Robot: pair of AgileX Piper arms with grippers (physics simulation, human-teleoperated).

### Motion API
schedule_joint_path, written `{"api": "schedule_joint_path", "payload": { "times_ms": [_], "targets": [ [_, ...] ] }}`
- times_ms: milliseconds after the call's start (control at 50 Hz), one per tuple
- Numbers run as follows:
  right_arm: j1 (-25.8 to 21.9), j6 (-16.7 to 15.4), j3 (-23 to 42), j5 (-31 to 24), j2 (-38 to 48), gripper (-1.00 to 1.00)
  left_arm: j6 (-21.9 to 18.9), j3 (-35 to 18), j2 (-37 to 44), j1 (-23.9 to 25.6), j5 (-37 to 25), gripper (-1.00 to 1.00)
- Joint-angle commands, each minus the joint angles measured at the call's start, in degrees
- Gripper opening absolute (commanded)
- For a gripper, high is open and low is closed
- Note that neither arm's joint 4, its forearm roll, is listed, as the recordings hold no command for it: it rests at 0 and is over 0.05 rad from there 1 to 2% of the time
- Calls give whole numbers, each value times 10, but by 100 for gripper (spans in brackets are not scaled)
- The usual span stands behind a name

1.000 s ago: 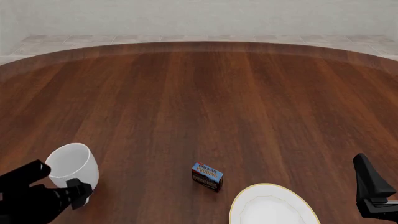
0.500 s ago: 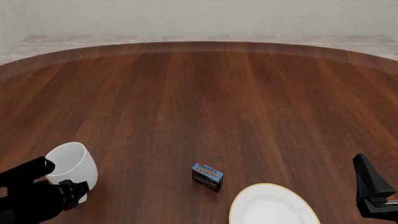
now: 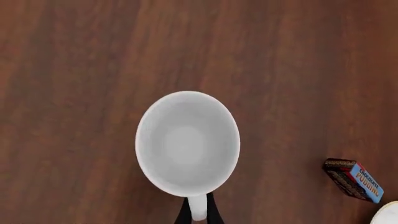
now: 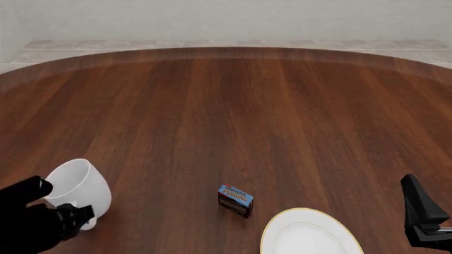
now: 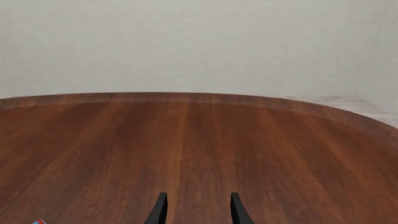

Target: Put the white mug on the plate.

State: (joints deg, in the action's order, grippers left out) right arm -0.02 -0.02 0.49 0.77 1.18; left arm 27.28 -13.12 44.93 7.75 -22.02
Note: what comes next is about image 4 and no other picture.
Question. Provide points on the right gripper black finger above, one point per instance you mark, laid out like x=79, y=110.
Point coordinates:
x=420, y=201

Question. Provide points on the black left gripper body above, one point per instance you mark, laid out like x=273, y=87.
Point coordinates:
x=28, y=230

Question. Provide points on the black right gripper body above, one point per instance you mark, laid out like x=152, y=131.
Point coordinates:
x=429, y=235

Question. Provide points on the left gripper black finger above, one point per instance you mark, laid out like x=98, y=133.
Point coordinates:
x=24, y=190
x=76, y=213

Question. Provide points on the white mug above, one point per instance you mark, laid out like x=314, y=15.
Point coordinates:
x=83, y=190

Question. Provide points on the white plate with gold rim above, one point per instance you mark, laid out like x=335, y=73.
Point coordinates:
x=307, y=234

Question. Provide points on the chocolate pudding box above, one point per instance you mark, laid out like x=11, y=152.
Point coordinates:
x=236, y=201

